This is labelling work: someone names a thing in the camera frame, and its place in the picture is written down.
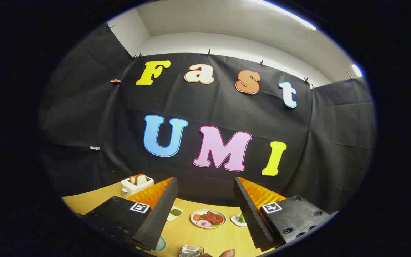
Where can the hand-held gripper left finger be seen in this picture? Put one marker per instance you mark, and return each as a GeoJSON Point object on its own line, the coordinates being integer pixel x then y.
{"type": "Point", "coordinates": [159, 217]}

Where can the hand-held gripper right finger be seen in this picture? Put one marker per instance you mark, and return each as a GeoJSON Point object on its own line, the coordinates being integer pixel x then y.
{"type": "Point", "coordinates": [252, 221]}

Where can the green label drink bottle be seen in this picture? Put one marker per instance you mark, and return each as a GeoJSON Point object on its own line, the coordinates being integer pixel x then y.
{"type": "Point", "coordinates": [241, 218]}

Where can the white divided tray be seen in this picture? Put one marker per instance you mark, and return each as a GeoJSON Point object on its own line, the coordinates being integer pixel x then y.
{"type": "Point", "coordinates": [171, 217]}

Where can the white square dish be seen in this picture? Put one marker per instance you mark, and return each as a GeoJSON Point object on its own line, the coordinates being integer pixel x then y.
{"type": "Point", "coordinates": [234, 220]}

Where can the green mung beans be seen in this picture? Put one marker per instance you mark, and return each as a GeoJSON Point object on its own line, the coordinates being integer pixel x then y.
{"type": "Point", "coordinates": [175, 212]}

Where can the teal round plate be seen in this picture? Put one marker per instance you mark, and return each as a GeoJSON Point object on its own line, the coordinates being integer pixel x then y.
{"type": "Point", "coordinates": [161, 245]}

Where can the white round food plate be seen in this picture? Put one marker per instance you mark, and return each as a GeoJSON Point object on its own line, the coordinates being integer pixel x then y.
{"type": "Point", "coordinates": [193, 222]}

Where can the orange carrot slice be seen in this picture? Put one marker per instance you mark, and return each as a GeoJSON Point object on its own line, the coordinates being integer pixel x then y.
{"type": "Point", "coordinates": [196, 217]}

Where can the brown meat patties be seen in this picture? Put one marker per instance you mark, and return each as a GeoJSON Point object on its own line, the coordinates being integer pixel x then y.
{"type": "Point", "coordinates": [214, 217]}

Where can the white toaster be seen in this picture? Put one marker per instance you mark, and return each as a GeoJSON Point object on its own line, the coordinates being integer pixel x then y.
{"type": "Point", "coordinates": [134, 188]}

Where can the large toast bread slice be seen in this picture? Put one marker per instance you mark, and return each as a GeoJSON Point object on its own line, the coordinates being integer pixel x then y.
{"type": "Point", "coordinates": [141, 179]}

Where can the pink ham slice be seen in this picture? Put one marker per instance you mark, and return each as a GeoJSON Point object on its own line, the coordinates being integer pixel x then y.
{"type": "Point", "coordinates": [203, 223]}

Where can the small toast bread slice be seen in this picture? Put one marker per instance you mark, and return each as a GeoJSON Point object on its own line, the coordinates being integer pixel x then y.
{"type": "Point", "coordinates": [132, 179]}

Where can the pink clip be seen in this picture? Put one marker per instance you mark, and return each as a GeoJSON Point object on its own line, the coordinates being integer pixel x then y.
{"type": "Point", "coordinates": [115, 81]}

